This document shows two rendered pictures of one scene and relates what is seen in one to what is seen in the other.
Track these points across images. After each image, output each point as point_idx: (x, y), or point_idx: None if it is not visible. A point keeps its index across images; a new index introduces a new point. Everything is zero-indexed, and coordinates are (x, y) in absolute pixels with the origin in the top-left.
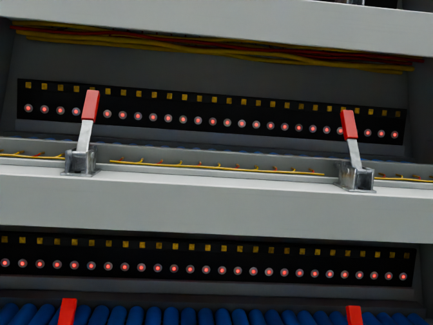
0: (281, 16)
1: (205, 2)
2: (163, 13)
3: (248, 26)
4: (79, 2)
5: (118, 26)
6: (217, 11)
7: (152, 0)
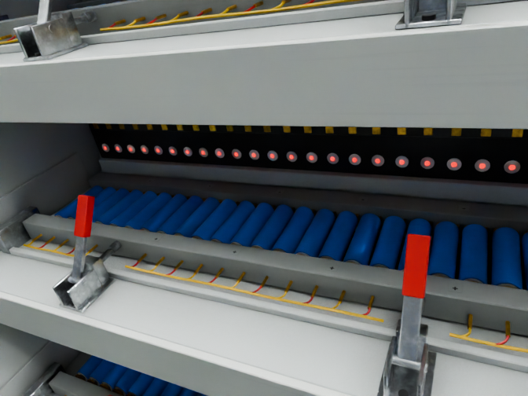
0: (264, 81)
1: (148, 76)
2: (108, 99)
3: (218, 105)
4: (27, 99)
5: (72, 122)
6: (168, 87)
7: (89, 83)
